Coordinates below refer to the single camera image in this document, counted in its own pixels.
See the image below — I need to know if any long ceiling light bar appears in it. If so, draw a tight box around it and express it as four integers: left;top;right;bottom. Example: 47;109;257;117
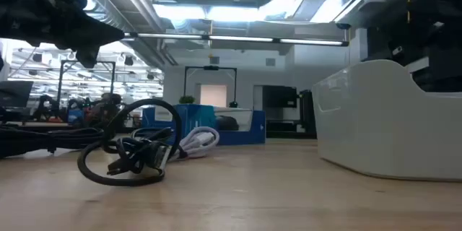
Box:
123;31;350;48

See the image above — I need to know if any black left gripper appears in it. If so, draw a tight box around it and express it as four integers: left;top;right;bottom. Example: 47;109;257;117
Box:
0;0;126;69

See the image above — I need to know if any black computer monitor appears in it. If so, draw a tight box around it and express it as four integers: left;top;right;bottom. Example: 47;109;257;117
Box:
0;80;34;109

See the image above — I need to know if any blue retail box with window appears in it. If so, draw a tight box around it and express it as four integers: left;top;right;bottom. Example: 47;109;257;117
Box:
141;103;267;147

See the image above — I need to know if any black gantry frame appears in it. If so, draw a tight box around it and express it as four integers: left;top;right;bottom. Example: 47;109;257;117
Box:
56;59;117;106
183;65;238;108

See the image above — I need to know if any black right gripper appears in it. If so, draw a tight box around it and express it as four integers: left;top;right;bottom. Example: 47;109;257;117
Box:
409;0;462;93

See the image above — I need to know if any black USB-C cable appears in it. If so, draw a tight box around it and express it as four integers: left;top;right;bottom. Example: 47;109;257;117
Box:
105;126;173;176
76;97;183;188

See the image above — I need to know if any white braided USB-C cable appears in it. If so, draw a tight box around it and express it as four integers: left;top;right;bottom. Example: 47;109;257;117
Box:
168;126;221;160

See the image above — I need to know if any light grey plastic bin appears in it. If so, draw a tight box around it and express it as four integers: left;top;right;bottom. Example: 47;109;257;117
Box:
311;59;462;183

